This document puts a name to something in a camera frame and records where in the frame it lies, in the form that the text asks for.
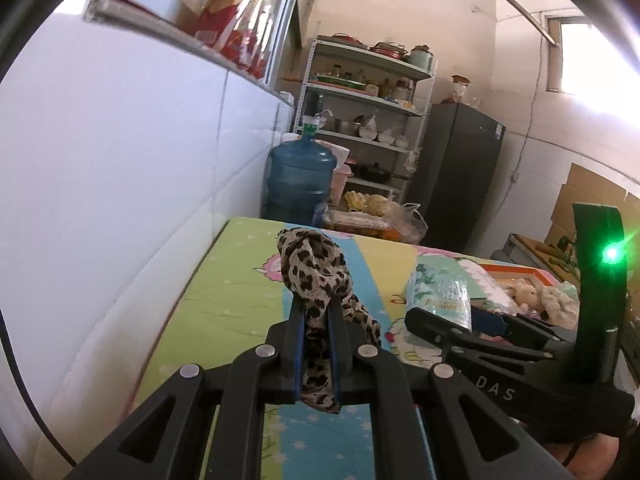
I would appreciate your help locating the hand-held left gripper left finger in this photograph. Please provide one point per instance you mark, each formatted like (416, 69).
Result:
(297, 332)

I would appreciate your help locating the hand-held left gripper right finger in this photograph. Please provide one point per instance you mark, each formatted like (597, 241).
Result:
(334, 340)

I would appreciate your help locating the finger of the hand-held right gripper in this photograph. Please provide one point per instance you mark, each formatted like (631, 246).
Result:
(435, 332)
(487, 320)

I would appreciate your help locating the small leaf-print tissue pack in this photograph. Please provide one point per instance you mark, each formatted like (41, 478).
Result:
(440, 290)

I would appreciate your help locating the teddy bear purple dress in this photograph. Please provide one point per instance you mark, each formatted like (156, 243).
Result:
(524, 296)

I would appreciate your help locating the orange-rimmed cardboard box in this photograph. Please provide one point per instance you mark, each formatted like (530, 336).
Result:
(520, 272)

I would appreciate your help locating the leopard print scrunchie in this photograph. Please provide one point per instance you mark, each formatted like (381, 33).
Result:
(312, 270)

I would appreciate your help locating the person's right forearm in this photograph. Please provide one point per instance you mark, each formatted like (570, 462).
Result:
(595, 455)

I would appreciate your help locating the kitchen counter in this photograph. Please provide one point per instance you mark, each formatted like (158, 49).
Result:
(525, 250)

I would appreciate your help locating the clear wrapped packet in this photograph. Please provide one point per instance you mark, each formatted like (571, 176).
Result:
(355, 221)

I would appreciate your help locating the plastic bag of food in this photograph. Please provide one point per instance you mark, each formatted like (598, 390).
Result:
(395, 215)

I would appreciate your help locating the dark refrigerator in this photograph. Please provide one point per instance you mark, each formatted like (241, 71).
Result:
(457, 175)

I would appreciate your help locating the blue water jug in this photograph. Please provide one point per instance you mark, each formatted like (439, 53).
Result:
(300, 180)

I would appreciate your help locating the pink plastic bin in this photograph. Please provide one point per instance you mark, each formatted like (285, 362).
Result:
(341, 182)

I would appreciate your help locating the cardboard sheet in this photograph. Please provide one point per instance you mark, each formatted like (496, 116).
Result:
(590, 195)

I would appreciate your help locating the black cooking pot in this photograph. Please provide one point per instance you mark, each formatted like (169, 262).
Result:
(375, 172)

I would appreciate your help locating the water jug pump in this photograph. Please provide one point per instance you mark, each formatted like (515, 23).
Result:
(312, 115)

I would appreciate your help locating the glass jar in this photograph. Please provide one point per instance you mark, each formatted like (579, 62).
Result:
(460, 91)

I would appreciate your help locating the metal shelf rack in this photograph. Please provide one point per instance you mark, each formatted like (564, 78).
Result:
(375, 100)

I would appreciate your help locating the green tray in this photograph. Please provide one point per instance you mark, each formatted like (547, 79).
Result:
(340, 80)

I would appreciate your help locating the mint green enamel pot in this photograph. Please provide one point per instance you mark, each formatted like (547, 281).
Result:
(420, 58)

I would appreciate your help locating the small high window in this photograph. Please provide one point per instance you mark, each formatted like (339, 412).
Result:
(585, 55)

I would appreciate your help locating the red pot stack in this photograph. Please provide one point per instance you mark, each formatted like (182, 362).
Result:
(387, 51)

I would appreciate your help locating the red flat pan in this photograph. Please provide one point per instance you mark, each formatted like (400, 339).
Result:
(339, 38)

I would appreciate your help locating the orange drink bottle red label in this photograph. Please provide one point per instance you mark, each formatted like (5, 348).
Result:
(252, 35)
(227, 5)

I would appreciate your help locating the metal ceiling rod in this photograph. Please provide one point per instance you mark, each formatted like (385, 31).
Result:
(520, 2)

